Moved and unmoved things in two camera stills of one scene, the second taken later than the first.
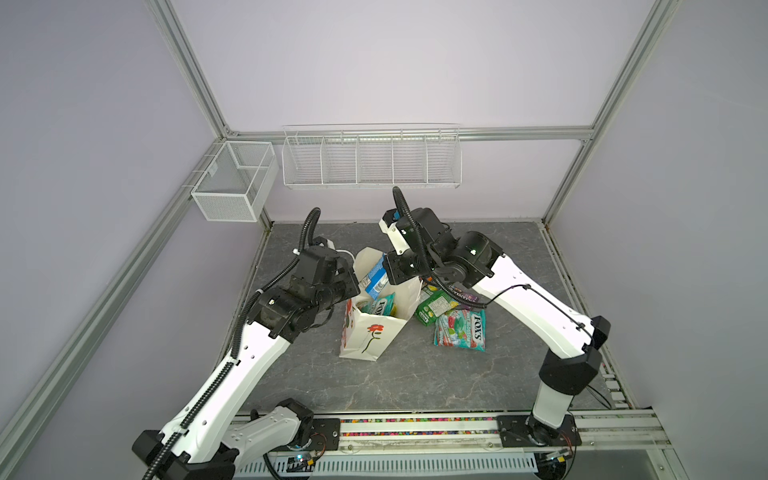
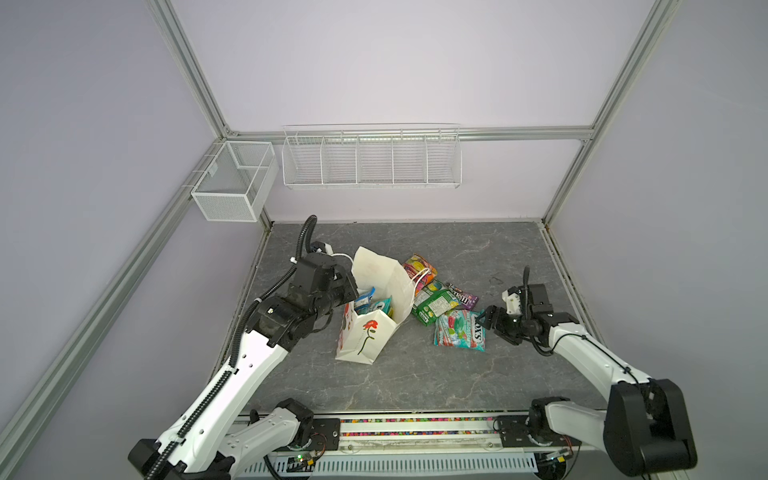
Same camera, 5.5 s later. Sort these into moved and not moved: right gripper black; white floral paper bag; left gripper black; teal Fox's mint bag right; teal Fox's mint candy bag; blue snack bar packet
Moved: right gripper black; blue snack bar packet
Not moved: teal Fox's mint bag right; left gripper black; teal Fox's mint candy bag; white floral paper bag
